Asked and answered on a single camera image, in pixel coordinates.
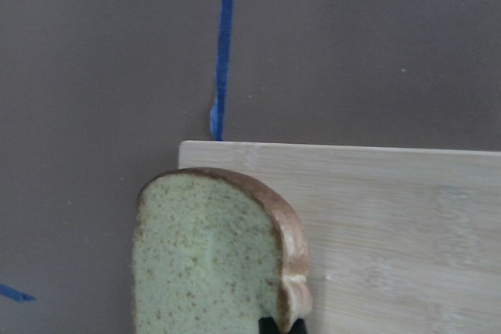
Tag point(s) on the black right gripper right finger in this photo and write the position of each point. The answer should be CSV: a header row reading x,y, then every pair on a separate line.
x,y
299,327

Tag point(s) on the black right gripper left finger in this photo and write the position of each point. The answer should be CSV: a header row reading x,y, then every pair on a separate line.
x,y
267,326

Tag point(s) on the bread slice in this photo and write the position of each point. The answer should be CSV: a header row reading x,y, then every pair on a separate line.
x,y
215,251

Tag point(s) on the bamboo cutting board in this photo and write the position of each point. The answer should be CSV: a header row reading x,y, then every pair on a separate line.
x,y
401,240

